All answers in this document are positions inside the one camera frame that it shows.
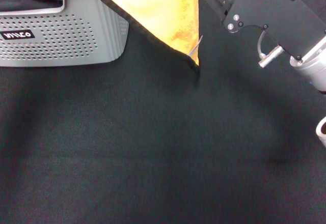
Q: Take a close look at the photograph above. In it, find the black tablecloth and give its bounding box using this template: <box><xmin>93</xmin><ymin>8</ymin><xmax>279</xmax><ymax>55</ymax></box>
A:
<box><xmin>0</xmin><ymin>0</ymin><xmax>326</xmax><ymax>224</ymax></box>

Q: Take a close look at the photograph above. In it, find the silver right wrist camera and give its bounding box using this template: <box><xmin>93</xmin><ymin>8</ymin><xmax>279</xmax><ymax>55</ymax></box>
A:
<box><xmin>315</xmin><ymin>117</ymin><xmax>326</xmax><ymax>148</ymax></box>

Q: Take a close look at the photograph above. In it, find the yellow towel black trim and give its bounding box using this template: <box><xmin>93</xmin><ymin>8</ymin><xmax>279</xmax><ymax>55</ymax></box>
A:
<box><xmin>88</xmin><ymin>0</ymin><xmax>204</xmax><ymax>76</ymax></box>

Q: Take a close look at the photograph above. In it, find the right gripper cable with connector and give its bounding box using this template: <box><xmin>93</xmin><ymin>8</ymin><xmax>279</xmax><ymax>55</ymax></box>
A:
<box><xmin>256</xmin><ymin>30</ymin><xmax>284</xmax><ymax>68</ymax></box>

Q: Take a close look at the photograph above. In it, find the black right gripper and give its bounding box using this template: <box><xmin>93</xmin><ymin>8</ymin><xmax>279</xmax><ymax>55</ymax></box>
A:
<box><xmin>200</xmin><ymin>0</ymin><xmax>326</xmax><ymax>62</ymax></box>

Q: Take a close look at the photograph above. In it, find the grey perforated storage box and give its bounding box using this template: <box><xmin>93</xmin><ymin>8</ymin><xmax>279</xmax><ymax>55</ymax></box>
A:
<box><xmin>0</xmin><ymin>0</ymin><xmax>130</xmax><ymax>68</ymax></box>

